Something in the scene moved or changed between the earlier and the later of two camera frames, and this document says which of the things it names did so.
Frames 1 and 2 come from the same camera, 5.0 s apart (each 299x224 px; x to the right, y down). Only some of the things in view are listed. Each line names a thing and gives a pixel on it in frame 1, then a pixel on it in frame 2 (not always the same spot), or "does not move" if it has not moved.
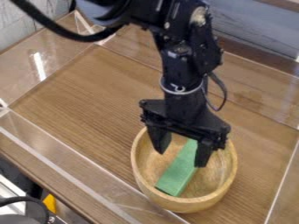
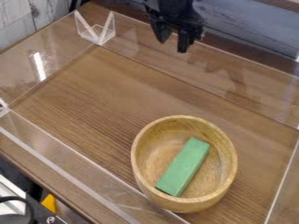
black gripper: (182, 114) -> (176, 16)
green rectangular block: (181, 171) does not move
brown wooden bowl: (210, 184) does not move
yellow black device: (50, 201) does not move
